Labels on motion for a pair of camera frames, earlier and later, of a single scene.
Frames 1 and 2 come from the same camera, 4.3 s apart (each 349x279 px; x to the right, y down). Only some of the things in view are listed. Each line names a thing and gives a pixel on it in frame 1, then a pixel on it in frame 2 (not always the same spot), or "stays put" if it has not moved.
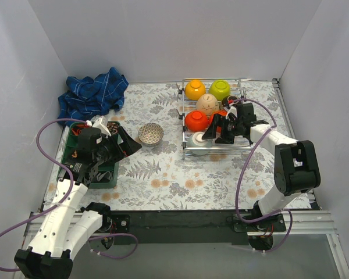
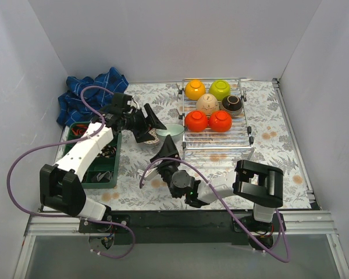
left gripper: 116,144 to 143,123
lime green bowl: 220,89 stays put
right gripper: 226,129 to 164,161
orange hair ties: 78,128 stays put
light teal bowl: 195,140 to 176,131
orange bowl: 221,113 stays put
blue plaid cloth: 85,98 stays put
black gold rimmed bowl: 229,100 stays put
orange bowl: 196,120 stays put
